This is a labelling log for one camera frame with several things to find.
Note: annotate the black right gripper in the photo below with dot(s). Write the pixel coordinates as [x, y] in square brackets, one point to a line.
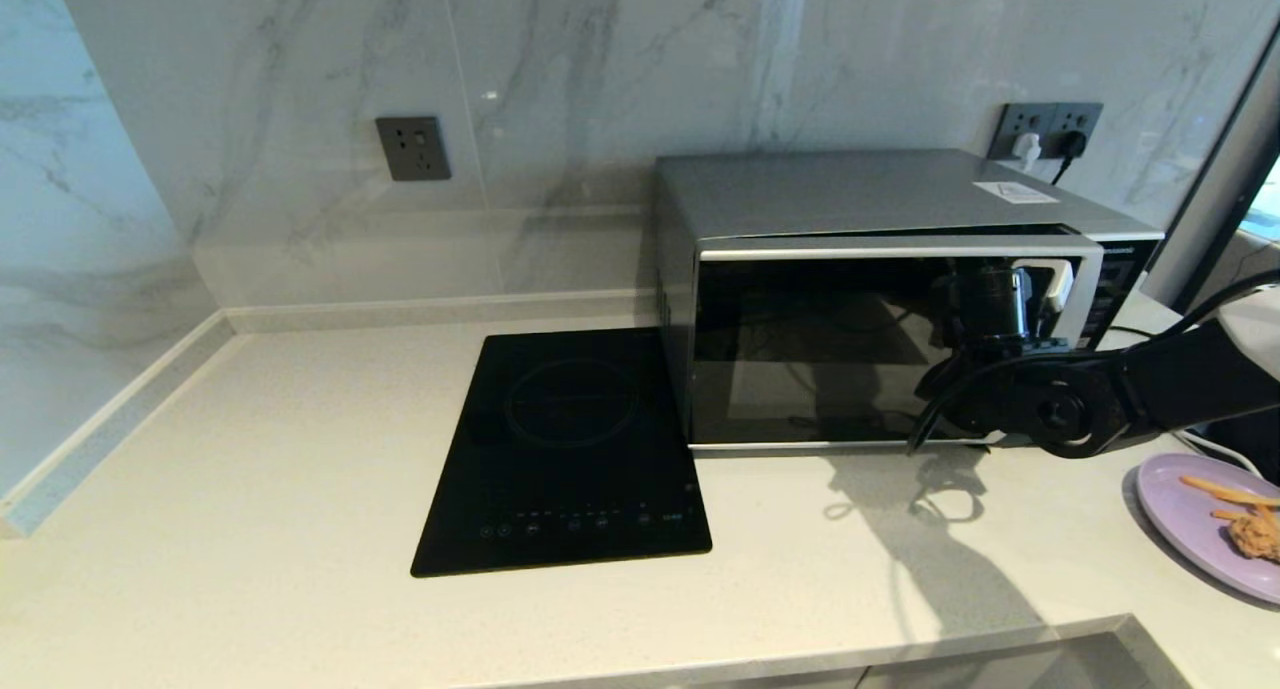
[1036, 291]

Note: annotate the long french fry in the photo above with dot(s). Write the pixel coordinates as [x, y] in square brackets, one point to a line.
[1220, 489]

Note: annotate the purple plate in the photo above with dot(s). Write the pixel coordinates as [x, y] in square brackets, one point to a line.
[1185, 529]

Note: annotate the short french fry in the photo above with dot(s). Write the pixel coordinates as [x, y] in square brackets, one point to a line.
[1227, 515]

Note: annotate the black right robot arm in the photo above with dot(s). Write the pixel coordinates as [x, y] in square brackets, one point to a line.
[1060, 409]

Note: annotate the silver microwave oven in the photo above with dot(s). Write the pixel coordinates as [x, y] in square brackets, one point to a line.
[850, 191]

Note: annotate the white paper sticker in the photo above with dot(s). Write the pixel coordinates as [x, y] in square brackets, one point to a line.
[1016, 192]

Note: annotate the white power plug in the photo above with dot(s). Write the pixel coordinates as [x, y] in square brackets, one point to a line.
[1026, 150]

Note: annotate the black power plug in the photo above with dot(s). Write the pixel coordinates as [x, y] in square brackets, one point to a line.
[1072, 146]

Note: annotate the black induction cooktop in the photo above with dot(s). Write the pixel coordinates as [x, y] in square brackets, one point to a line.
[560, 449]

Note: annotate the grey double wall socket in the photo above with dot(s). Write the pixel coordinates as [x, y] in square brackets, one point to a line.
[1048, 118]

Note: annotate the grey single wall socket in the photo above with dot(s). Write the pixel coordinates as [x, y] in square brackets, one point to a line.
[413, 149]

